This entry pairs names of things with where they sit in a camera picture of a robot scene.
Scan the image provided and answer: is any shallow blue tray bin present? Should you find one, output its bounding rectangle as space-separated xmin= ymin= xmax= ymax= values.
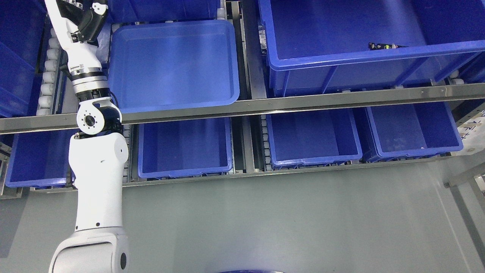
xmin=108 ymin=20 xmax=240 ymax=114

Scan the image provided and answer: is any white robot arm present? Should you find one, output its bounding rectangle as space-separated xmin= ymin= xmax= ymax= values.
xmin=48 ymin=65 xmax=129 ymax=273

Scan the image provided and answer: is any blue bin far left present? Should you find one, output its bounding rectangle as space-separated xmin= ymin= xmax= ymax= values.
xmin=0 ymin=0 xmax=46 ymax=118

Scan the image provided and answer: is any large blue bin upper right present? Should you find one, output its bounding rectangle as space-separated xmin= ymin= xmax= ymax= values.
xmin=258 ymin=0 xmax=484 ymax=97

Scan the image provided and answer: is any blue bin top centre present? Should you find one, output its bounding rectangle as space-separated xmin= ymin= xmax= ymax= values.
xmin=108 ymin=0 xmax=222 ymax=23

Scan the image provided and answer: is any small black electronic part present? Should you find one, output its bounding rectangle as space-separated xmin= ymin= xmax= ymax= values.
xmin=368 ymin=42 xmax=408 ymax=50

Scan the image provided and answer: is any blue bin lower middle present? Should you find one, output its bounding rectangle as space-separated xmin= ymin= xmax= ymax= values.
xmin=138 ymin=118 xmax=233 ymax=179

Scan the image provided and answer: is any steel shelf rack frame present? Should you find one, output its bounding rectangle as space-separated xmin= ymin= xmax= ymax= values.
xmin=0 ymin=0 xmax=485 ymax=199

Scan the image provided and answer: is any blue bin lower left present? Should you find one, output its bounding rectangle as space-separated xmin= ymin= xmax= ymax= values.
xmin=5 ymin=129 xmax=77 ymax=188

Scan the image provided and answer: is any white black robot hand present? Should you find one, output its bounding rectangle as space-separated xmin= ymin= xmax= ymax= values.
xmin=45 ymin=0 xmax=109 ymax=75

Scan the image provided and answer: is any white roller track left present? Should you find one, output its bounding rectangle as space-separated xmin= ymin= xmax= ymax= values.
xmin=35 ymin=28 xmax=66 ymax=116

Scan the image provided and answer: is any blue bin lower right centre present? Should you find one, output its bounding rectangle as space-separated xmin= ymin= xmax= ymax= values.
xmin=266 ymin=108 xmax=363 ymax=169

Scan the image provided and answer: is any white labelled sign board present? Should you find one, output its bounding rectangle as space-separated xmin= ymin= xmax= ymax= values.
xmin=451 ymin=110 xmax=485 ymax=156

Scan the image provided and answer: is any blue bin lower far right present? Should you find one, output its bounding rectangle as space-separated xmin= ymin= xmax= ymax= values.
xmin=354 ymin=102 xmax=463 ymax=162

